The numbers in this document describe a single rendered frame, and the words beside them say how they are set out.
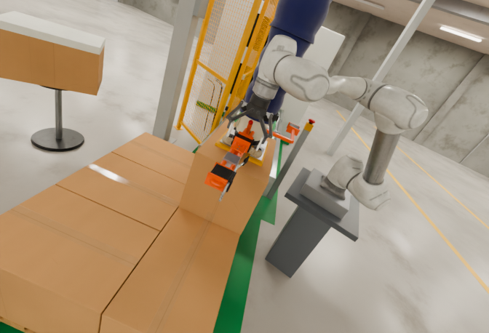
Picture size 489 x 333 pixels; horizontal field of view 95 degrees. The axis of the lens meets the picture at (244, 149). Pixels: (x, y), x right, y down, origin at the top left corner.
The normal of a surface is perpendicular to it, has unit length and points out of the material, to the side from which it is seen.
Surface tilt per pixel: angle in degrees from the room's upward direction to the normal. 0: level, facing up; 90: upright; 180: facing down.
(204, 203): 90
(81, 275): 0
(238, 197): 90
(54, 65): 90
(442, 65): 90
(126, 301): 0
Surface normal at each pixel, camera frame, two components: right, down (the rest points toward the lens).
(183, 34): -0.19, 0.41
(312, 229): -0.45, 0.27
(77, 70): 0.36, 0.56
